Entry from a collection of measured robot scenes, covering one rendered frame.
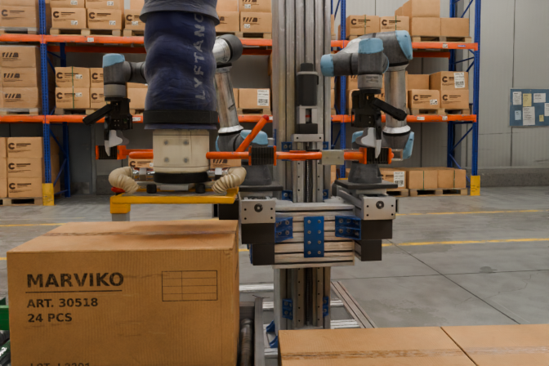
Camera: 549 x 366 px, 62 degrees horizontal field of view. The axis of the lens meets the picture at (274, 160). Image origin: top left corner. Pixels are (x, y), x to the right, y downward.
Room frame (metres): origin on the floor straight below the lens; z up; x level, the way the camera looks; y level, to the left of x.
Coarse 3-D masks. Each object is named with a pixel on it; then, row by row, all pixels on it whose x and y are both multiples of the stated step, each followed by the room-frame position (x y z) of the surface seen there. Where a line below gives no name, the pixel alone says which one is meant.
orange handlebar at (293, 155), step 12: (132, 156) 1.37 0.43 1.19; (144, 156) 1.37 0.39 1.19; (216, 156) 1.37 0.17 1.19; (228, 156) 1.37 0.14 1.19; (240, 156) 1.37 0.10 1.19; (276, 156) 1.38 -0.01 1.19; (288, 156) 1.38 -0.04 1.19; (300, 156) 1.38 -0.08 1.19; (312, 156) 1.38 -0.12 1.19; (348, 156) 1.38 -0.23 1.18; (360, 156) 1.39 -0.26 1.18
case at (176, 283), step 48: (48, 240) 1.31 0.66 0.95; (96, 240) 1.30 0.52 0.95; (144, 240) 1.30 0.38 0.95; (192, 240) 1.29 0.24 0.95; (48, 288) 1.19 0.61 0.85; (96, 288) 1.20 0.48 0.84; (144, 288) 1.20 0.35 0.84; (192, 288) 1.21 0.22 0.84; (48, 336) 1.19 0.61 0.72; (96, 336) 1.20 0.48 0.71; (144, 336) 1.20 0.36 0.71; (192, 336) 1.21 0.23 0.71
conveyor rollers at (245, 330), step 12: (252, 324) 1.67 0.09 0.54; (0, 336) 1.58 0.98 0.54; (240, 336) 1.57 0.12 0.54; (252, 336) 1.58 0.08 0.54; (0, 348) 1.47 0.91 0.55; (240, 348) 1.47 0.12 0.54; (252, 348) 1.49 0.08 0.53; (0, 360) 1.42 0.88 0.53; (240, 360) 1.38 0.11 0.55; (252, 360) 1.41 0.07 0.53
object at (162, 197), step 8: (152, 184) 1.31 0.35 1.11; (200, 184) 1.31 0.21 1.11; (136, 192) 1.32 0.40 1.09; (144, 192) 1.32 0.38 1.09; (152, 192) 1.29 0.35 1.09; (160, 192) 1.32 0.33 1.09; (168, 192) 1.32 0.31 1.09; (176, 192) 1.32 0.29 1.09; (184, 192) 1.32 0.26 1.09; (192, 192) 1.32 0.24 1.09; (200, 192) 1.29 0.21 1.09; (208, 192) 1.32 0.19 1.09; (112, 200) 1.25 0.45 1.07; (120, 200) 1.25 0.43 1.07; (128, 200) 1.25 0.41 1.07; (136, 200) 1.25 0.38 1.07; (144, 200) 1.25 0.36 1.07; (152, 200) 1.25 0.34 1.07; (160, 200) 1.25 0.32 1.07; (168, 200) 1.25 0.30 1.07; (176, 200) 1.25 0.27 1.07; (184, 200) 1.26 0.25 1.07; (192, 200) 1.26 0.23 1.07; (200, 200) 1.26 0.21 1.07; (208, 200) 1.26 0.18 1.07; (216, 200) 1.26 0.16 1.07; (224, 200) 1.26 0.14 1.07; (232, 200) 1.26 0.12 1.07
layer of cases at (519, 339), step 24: (288, 336) 1.56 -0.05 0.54; (312, 336) 1.56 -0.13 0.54; (336, 336) 1.55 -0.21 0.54; (360, 336) 1.55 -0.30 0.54; (384, 336) 1.55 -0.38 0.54; (408, 336) 1.55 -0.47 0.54; (432, 336) 1.55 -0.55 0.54; (456, 336) 1.55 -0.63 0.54; (480, 336) 1.55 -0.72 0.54; (504, 336) 1.55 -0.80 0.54; (528, 336) 1.55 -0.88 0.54; (288, 360) 1.38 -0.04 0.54; (312, 360) 1.38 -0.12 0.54; (336, 360) 1.38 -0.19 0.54; (360, 360) 1.38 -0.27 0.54; (384, 360) 1.38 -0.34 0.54; (408, 360) 1.38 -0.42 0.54; (432, 360) 1.38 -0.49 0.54; (456, 360) 1.38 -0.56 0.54; (480, 360) 1.38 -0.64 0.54; (504, 360) 1.38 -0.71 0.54; (528, 360) 1.38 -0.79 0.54
